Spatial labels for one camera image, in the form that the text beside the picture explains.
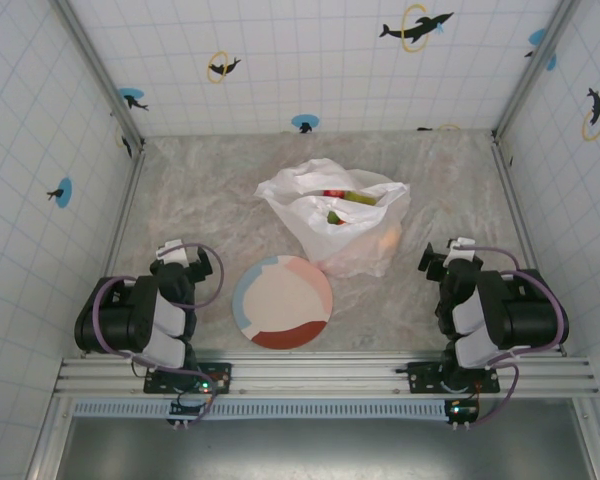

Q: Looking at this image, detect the white plastic bag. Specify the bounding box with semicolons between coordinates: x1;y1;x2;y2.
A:
253;157;411;279

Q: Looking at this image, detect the green plastic pear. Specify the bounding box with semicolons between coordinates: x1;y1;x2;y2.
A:
343;189;379;207

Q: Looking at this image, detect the round multicoloured plate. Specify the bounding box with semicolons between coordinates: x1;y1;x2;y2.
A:
232;254;334;350

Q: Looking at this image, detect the dolphin blue circle sticker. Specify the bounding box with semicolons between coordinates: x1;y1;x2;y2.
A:
524;28;559;71
290;113;320;135
46;177;74;209
117;87;150;112

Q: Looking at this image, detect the grey metal panel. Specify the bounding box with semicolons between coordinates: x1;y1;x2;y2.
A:
54;417;596;480

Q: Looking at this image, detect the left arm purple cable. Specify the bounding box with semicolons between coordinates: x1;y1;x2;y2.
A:
90;241;226;424

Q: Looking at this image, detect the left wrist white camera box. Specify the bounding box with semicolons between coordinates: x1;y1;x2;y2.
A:
154;239;189;266

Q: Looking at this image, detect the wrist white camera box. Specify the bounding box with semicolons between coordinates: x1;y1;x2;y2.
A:
154;239;189;266
447;238;483;262

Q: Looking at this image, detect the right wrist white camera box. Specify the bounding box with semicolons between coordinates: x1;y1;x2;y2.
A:
447;238;483;262

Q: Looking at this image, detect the aluminium table side rail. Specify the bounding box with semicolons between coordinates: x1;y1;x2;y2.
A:
490;130;540;274
102;142;147;281

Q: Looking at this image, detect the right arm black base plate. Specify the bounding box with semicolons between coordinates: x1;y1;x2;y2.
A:
407;360;501;396

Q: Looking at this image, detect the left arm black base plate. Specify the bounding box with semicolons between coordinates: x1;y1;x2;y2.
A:
143;360;233;396

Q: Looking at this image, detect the aluminium mounting rail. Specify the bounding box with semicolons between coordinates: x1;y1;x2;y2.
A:
54;349;600;399

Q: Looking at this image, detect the white slotted cable duct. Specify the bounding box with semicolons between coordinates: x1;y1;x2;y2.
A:
72;398;454;419

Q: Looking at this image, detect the aluminium frame bar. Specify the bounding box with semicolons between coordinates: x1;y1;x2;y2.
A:
572;397;600;480
27;397;76;480

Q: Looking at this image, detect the aluminium frame post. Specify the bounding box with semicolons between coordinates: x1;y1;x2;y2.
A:
493;0;584;141
49;0;147;149

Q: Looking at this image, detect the large dolphins yellow ring sticker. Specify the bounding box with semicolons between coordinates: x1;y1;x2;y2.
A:
378;3;455;54

